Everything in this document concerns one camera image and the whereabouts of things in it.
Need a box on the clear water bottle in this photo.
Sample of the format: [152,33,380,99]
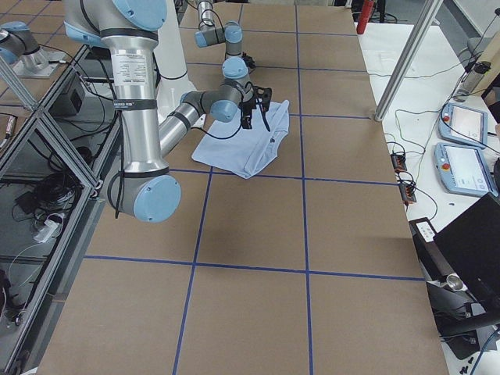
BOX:
[455,61,491,102]

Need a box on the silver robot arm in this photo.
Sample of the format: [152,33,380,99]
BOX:
[195,1,243,59]
[64,1,259,223]

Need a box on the aluminium frame rack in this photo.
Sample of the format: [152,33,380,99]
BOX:
[1,45,119,374]

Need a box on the aluminium frame post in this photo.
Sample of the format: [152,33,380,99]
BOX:
[373,0,444,122]

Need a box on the white camera pedestal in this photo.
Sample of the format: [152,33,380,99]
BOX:
[145,1,195,128]

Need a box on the blue teach pendant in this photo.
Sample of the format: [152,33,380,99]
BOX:
[437,102,488,149]
[434,142,498,198]

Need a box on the black box under rack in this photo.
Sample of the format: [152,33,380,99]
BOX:
[49,76,85,117]

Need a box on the lower blue teach pendant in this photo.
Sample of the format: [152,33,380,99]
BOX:
[434,142,498,198]

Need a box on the orange circuit board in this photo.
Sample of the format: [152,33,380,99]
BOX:
[398,182,416,205]
[391,153,407,173]

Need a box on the upper orange circuit board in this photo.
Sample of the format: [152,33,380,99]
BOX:
[391,153,407,173]

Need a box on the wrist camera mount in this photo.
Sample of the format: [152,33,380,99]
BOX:
[241,52,256,73]
[253,86,273,113]

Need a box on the upper blue teach pendant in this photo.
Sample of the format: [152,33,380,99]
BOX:
[437,102,488,149]

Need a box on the red fire extinguisher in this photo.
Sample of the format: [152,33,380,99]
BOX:
[356,0,374,35]

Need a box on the light blue t-shirt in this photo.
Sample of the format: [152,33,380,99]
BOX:
[191,100,290,179]

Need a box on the lower orange circuit board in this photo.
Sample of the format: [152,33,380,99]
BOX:
[398,182,416,205]

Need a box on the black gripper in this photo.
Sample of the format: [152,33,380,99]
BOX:
[240,93,258,130]

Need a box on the black laptop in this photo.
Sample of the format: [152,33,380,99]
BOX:
[434,193,499,310]

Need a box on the white power strip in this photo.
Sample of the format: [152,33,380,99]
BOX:
[34,219,59,243]

